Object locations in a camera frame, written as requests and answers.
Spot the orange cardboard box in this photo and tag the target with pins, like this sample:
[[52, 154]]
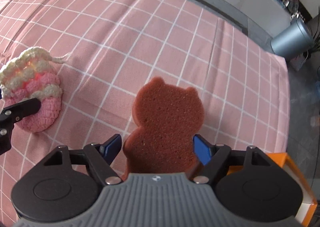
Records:
[[268, 187]]

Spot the pink white crochet pouch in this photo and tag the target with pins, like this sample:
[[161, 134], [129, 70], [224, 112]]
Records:
[[31, 75]]

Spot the red bear shaped sponge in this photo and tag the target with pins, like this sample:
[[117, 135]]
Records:
[[167, 118]]

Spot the grey metal trash can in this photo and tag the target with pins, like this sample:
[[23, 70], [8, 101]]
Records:
[[293, 41]]

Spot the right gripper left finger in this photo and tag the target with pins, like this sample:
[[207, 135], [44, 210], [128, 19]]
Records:
[[99, 158]]

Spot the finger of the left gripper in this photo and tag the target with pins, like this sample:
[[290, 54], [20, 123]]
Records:
[[16, 112]]

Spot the pink checkered tablecloth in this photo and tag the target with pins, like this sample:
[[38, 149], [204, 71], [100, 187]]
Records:
[[114, 47]]

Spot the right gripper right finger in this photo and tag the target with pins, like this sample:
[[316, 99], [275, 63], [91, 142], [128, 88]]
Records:
[[214, 159]]

